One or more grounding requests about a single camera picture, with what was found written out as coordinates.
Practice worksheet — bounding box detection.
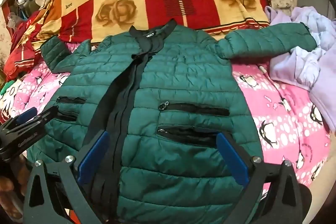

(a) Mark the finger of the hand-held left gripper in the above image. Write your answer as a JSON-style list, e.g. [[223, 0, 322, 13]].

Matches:
[[0, 107, 38, 135], [0, 105, 60, 157]]

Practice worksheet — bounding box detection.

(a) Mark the lavender fleece garment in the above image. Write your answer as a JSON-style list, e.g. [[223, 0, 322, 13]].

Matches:
[[264, 5, 336, 134]]

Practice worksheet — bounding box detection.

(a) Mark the white green patterned cloth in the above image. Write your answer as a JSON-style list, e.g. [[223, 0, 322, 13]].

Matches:
[[0, 81, 17, 110]]

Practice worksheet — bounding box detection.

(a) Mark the green puffer jacket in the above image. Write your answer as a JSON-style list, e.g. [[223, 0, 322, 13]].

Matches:
[[26, 18, 318, 224]]

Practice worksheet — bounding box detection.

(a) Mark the pink penguin-print blanket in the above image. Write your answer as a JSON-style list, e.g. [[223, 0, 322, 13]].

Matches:
[[0, 40, 332, 194]]

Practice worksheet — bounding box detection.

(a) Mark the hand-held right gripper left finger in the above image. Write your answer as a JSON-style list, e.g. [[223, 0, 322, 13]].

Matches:
[[23, 131, 111, 224]]

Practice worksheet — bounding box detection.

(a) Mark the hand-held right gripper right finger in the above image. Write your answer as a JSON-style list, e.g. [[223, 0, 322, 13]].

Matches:
[[217, 132, 302, 224]]

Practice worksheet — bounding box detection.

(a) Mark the pale blue garment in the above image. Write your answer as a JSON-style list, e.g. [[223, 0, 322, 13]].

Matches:
[[290, 7, 336, 89]]

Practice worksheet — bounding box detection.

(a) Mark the person's left hand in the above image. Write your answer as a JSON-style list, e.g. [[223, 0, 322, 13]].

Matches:
[[0, 176, 25, 220]]

